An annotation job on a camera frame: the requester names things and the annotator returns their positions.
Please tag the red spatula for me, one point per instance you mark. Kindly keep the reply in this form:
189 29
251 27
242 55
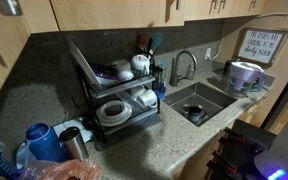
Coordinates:
142 41

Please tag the small white cup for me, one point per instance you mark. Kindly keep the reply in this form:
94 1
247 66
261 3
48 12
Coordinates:
124 72

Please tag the black red bar clamp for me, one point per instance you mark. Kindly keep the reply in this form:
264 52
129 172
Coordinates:
224 163
232 136

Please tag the black utensil holder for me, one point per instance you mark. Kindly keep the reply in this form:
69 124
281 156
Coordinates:
155 75

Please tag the white paper sheet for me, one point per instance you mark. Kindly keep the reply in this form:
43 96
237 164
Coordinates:
67 128

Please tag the blue spatula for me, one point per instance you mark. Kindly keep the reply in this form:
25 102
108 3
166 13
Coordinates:
156 41

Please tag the stainless steel sink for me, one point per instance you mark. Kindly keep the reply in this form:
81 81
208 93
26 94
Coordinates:
214 96

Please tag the white mug dark print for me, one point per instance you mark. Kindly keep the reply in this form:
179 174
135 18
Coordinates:
140 64

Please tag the black two-tier dish rack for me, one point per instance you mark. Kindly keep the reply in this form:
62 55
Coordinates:
124 85

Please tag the black robot mounting stand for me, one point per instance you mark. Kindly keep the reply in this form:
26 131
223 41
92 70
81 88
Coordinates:
244 146

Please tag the orange plastic bag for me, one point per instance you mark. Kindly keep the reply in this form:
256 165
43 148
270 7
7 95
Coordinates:
60 170

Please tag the black mug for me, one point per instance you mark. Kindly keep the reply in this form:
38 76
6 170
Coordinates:
195 115

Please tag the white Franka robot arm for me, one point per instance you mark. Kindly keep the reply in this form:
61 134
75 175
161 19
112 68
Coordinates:
284 156

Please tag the translucent plastic container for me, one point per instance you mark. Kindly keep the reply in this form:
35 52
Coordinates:
129 99

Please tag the stainless steel tumbler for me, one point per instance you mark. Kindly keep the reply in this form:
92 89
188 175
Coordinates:
74 143

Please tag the grey drying mat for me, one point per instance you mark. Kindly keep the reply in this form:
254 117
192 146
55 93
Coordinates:
127 133

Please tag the white wall outlet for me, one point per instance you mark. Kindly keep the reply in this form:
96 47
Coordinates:
208 53

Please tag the black round container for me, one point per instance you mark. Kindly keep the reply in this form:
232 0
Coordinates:
228 65

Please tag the blue water bottle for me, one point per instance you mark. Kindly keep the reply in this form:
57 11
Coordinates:
45 143

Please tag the water filter pitcher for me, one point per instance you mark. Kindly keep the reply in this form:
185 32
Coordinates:
244 78

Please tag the large white dinner plate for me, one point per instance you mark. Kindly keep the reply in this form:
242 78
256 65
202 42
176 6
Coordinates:
84 63

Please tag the framed text sign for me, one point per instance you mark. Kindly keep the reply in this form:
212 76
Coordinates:
262 46

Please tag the small white plate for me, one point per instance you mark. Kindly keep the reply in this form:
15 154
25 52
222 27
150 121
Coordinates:
21 156

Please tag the brushed steel faucet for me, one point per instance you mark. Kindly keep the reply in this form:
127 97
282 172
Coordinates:
180 66

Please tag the blue dish soap bottle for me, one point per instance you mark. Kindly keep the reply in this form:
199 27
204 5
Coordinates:
160 91

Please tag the purple bowl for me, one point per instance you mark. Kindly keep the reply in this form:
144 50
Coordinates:
102 76

